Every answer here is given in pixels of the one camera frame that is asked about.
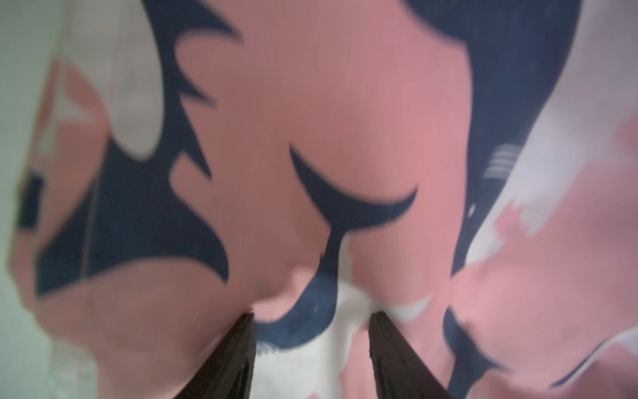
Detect pink shark print shorts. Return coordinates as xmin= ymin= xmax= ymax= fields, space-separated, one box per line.
xmin=10 ymin=1 xmax=637 ymax=398

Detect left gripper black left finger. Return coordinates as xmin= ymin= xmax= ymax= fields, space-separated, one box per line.
xmin=175 ymin=314 xmax=257 ymax=399

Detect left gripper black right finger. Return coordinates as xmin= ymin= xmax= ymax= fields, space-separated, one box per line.
xmin=368 ymin=312 xmax=451 ymax=399

